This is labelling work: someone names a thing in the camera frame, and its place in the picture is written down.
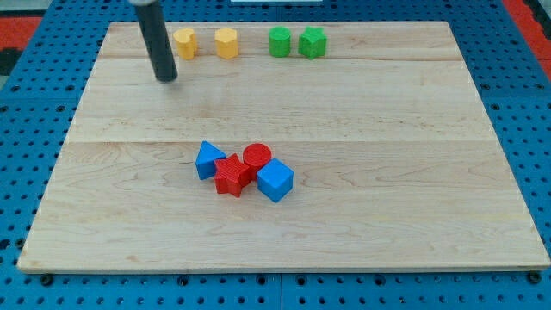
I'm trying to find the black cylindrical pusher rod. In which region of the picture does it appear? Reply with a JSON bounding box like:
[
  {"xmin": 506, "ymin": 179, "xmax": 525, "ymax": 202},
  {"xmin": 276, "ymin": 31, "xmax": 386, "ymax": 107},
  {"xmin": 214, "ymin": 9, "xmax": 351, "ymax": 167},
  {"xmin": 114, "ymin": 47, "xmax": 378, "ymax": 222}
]
[{"xmin": 129, "ymin": 0, "xmax": 178, "ymax": 83}]

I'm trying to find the green star block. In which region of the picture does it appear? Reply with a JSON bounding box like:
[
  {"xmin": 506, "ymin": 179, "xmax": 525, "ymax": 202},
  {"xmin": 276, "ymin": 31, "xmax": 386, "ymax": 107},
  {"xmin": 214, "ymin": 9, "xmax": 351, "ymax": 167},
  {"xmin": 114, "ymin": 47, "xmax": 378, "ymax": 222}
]
[{"xmin": 298, "ymin": 26, "xmax": 327, "ymax": 59}]

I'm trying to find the red star block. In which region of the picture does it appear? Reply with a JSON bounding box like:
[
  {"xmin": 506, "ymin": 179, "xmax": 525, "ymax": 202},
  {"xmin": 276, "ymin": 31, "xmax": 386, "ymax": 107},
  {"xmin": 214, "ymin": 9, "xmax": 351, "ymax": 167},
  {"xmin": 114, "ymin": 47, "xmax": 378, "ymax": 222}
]
[{"xmin": 214, "ymin": 153, "xmax": 251, "ymax": 198}]

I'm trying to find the blue cube block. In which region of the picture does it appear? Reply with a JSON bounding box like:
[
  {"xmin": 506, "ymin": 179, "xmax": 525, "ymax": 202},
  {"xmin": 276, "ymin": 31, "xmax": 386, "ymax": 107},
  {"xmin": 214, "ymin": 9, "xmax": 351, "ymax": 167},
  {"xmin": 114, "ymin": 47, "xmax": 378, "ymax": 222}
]
[{"xmin": 257, "ymin": 158, "xmax": 294, "ymax": 202}]

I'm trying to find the yellow heart block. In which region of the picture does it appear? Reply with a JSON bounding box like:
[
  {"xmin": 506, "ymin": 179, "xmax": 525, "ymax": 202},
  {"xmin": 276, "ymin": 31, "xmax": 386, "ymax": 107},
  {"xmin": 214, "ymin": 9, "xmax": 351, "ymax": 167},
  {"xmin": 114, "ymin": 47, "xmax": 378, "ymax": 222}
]
[{"xmin": 173, "ymin": 28, "xmax": 198, "ymax": 60}]

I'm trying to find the yellow hexagon block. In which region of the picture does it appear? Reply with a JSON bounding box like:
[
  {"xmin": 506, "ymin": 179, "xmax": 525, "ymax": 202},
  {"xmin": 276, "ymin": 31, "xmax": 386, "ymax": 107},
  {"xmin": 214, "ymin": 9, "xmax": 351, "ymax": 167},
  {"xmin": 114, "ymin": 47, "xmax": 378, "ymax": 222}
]
[{"xmin": 214, "ymin": 28, "xmax": 238, "ymax": 59}]

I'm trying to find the green cylinder block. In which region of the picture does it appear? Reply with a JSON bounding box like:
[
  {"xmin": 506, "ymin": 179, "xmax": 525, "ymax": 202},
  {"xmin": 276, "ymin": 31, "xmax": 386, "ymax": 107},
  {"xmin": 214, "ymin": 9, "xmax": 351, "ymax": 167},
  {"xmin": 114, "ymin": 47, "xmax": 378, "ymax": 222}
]
[{"xmin": 269, "ymin": 26, "xmax": 292, "ymax": 58}]

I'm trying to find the blue triangle block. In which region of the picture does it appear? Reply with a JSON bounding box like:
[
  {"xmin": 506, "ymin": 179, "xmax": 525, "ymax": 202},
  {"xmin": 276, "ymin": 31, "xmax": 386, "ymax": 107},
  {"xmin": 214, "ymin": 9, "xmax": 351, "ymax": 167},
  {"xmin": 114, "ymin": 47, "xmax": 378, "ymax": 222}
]
[{"xmin": 195, "ymin": 141, "xmax": 226, "ymax": 180}]

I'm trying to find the red cylinder block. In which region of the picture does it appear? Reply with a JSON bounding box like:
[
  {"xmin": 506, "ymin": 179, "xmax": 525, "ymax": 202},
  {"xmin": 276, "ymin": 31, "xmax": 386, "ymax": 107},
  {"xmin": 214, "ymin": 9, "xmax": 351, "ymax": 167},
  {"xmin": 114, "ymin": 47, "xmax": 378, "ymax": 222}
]
[{"xmin": 243, "ymin": 143, "xmax": 272, "ymax": 181}]

